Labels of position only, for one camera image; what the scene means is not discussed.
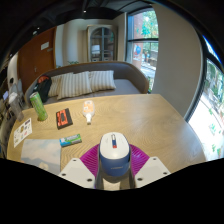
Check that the green potted plant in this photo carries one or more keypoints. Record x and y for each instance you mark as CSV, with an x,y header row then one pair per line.
x,y
73,62

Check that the clear plastic cup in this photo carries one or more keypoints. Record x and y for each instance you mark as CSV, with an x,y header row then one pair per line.
x,y
15,106

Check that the arched glass cabinet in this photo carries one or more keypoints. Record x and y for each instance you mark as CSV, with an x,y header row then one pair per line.
x,y
102,43

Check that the white sticker sheet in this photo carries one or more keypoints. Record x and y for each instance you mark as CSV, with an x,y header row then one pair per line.
x,y
22,131

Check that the white and blue computer mouse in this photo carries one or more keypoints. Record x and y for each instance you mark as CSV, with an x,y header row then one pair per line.
x,y
114,153

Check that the grey curved sofa bench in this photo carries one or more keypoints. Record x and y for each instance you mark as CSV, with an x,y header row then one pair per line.
x,y
128,78

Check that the brown wooden door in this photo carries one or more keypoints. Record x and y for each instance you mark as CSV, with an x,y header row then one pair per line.
x,y
35,61

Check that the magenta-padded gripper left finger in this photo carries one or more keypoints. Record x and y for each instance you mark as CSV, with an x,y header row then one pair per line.
x,y
77,170

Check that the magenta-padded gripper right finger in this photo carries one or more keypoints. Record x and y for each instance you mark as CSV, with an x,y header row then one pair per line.
x,y
151,168

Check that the white bottle with orange label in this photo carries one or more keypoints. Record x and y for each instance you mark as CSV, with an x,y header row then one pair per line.
x,y
88,109

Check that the small green and blue pack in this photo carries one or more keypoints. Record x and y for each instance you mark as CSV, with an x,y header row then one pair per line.
x,y
70,140

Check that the black backpack with orange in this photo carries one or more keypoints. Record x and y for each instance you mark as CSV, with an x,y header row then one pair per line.
x,y
43,87

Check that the black box with orange print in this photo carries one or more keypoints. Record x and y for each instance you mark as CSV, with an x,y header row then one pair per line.
x,y
64,118

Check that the green drink can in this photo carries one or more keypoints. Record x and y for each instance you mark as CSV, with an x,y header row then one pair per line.
x,y
38,106

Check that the striped beige pillow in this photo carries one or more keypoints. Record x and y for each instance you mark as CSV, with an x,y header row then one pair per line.
x,y
74,85
102,80
54,86

